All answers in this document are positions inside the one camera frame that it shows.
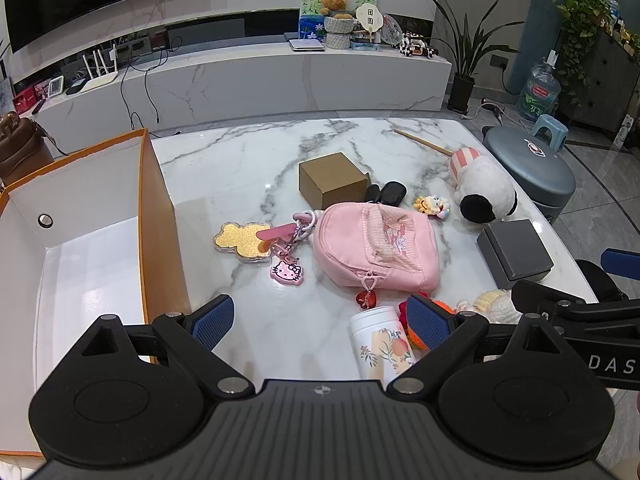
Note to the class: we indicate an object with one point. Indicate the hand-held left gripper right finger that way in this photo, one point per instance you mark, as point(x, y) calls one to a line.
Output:
point(427, 322)

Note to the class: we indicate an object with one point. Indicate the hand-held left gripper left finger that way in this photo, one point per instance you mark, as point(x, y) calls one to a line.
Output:
point(216, 321)

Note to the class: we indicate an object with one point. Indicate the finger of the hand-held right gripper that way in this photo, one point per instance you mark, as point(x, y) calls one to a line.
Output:
point(621, 263)
point(542, 297)

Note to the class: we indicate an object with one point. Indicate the pink small backpack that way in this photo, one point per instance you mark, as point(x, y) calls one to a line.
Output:
point(375, 245)

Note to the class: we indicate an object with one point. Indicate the black oval car key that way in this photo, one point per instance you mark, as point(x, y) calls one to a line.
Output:
point(392, 193)

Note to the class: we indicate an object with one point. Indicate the orange and white storage box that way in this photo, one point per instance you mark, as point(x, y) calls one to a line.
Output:
point(90, 270)

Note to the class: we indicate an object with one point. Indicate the brown cardboard box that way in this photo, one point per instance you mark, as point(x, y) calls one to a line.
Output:
point(330, 180)

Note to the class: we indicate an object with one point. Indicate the white marble desktop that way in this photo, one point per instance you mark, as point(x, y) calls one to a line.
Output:
point(240, 170)

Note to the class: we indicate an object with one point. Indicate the orange knitted toy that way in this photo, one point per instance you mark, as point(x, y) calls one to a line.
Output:
point(444, 306)

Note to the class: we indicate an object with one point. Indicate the cream knitted toy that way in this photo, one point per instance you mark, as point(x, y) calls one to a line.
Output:
point(492, 305)

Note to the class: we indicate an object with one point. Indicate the grey square box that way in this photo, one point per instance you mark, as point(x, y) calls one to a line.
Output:
point(517, 250)

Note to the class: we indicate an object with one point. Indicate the white floral tumbler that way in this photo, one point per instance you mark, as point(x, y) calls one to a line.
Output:
point(375, 340)

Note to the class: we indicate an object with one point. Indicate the gold glitter bear charm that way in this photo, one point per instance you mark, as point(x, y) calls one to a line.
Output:
point(240, 240)

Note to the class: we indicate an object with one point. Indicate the colourful doll figurine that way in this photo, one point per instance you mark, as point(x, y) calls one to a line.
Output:
point(431, 206)

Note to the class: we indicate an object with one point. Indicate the grey round chair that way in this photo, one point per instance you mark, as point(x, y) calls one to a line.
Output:
point(535, 170)

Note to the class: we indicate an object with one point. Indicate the white plush toy striped hat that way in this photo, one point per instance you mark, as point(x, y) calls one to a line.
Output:
point(485, 180)

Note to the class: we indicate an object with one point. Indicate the blue plastic stool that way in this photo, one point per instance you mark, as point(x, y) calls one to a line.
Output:
point(550, 127)

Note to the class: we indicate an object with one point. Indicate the thin wooden stick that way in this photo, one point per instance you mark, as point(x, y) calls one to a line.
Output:
point(422, 142)

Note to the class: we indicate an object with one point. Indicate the grey cabinet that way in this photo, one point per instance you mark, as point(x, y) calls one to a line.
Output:
point(610, 80)

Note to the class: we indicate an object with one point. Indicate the large water bottle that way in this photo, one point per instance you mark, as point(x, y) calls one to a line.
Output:
point(539, 92)

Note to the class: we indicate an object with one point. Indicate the hair dryer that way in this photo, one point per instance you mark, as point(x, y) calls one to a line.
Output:
point(492, 109)

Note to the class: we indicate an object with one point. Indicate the potted plant black pot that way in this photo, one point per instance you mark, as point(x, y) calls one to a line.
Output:
point(462, 87)

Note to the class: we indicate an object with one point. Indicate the white marble media console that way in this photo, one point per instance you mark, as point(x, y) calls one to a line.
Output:
point(240, 80)

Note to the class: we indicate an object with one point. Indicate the green trailing vine plant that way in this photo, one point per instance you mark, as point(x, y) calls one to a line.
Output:
point(580, 20)

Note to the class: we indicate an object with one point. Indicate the brown handbag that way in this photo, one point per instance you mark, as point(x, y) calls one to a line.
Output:
point(20, 145)

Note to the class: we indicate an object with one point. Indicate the white router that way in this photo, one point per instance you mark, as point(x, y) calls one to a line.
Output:
point(100, 77)

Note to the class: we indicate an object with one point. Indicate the black white cow figurines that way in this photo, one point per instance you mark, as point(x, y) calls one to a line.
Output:
point(417, 46)

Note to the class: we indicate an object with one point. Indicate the white flat device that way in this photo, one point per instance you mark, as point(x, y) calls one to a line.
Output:
point(306, 45)

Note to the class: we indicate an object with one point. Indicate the decorative patterned plate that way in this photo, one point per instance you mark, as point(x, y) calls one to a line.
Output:
point(392, 30)

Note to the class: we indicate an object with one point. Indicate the white woven basket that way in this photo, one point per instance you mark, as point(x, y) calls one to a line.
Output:
point(340, 32)

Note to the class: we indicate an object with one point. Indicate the white round hand fan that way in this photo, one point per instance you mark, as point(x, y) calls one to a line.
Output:
point(369, 16)

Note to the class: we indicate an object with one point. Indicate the blue green painting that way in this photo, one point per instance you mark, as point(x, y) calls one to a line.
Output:
point(310, 10)

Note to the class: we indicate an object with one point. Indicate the brown teddy bear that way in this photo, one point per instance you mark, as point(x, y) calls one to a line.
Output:
point(334, 2)

